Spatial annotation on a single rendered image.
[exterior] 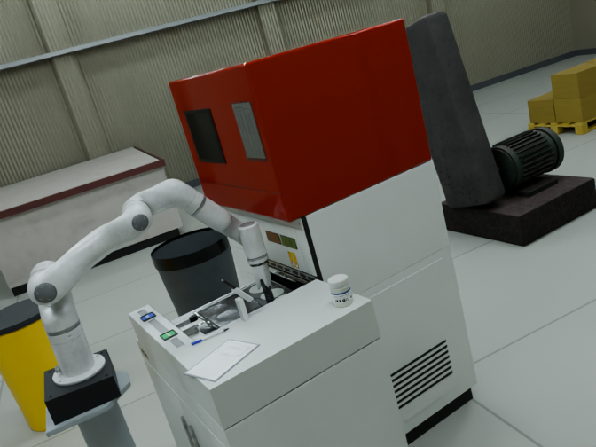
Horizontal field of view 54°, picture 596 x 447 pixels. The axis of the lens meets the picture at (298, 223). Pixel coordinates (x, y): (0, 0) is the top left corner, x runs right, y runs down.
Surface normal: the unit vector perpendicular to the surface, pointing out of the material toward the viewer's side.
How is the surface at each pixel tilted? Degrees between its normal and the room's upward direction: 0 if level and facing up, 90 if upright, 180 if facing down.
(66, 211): 90
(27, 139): 90
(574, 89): 90
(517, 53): 90
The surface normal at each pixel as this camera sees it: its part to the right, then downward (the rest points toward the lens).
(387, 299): 0.51, 0.12
